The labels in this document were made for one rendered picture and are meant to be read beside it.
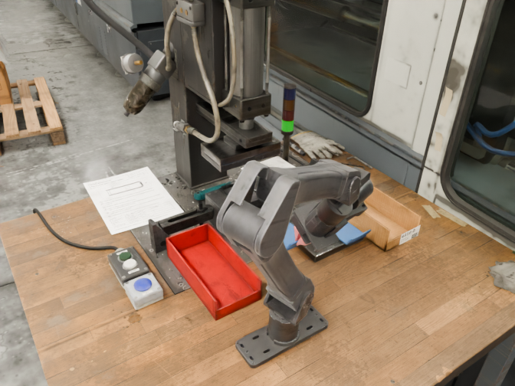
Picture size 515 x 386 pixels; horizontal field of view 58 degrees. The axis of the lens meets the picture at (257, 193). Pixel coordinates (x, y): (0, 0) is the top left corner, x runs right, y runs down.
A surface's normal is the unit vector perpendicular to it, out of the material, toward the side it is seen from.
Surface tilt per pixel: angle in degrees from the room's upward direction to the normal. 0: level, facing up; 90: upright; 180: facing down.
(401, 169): 90
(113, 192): 1
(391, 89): 90
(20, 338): 0
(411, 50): 90
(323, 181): 87
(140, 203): 0
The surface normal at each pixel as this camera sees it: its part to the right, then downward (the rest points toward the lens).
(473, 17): -0.87, 0.26
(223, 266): 0.02, -0.83
